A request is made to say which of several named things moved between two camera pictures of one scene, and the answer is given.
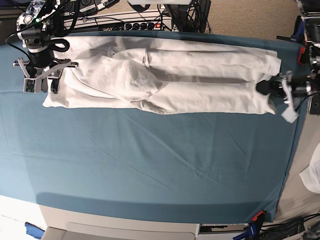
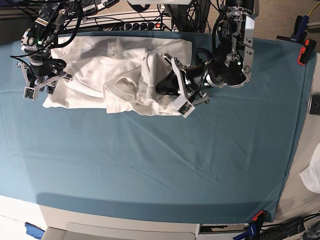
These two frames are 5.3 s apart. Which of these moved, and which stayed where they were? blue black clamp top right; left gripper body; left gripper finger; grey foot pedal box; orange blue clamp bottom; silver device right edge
Moved: left gripper finger; left gripper body
Stayed: orange blue clamp bottom; silver device right edge; blue black clamp top right; grey foot pedal box
